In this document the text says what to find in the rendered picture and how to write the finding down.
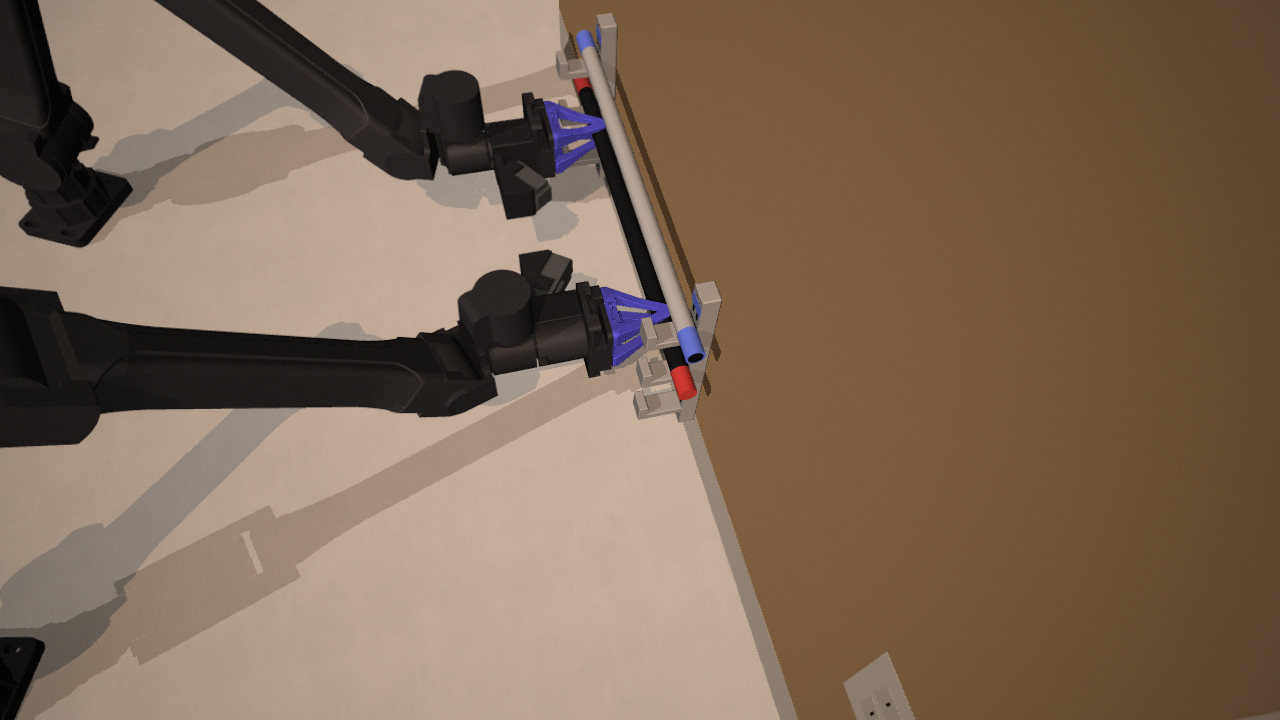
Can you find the grey metal bar with blue ends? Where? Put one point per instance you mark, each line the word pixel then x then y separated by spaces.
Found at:
pixel 687 333

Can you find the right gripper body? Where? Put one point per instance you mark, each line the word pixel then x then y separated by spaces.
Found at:
pixel 588 336

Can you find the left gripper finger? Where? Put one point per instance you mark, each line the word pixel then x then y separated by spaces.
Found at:
pixel 563 137
pixel 565 160

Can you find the black bar with red ends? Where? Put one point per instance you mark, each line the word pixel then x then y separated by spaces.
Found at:
pixel 679 369

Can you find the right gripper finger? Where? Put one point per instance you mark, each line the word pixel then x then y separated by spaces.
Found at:
pixel 623 351
pixel 623 332

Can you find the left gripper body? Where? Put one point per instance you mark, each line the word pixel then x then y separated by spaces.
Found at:
pixel 543 149

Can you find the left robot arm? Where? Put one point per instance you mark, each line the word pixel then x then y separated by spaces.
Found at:
pixel 39 155

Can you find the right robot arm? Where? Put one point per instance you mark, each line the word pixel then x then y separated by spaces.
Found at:
pixel 134 367

